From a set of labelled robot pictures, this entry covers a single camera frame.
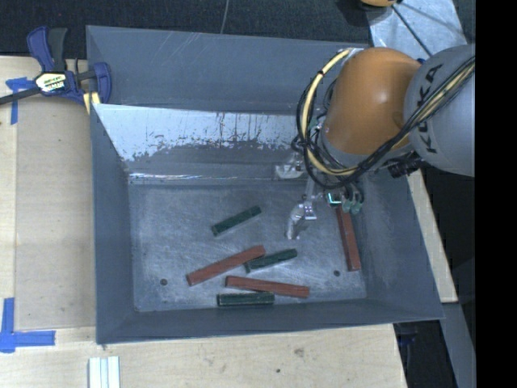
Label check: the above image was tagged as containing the red-brown flat block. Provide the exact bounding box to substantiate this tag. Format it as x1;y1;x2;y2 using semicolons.
224;275;311;300
185;244;267;288
334;205;363;273

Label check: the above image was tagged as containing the pale wood flat board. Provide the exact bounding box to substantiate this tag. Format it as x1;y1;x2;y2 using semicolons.
13;94;99;331

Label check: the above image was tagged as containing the black cylinder on white bracket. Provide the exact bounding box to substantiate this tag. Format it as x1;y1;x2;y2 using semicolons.
386;151;424;179

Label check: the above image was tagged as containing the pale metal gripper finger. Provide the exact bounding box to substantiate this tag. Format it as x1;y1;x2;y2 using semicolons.
301;201;319;234
285;202;305;241

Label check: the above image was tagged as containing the dark green flat block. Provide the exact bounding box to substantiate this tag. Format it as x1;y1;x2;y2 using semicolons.
243;247;299;275
210;205;263;238
216;291;276;308

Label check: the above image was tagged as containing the grey metal bin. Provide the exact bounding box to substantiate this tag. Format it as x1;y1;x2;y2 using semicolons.
85;24;446;345

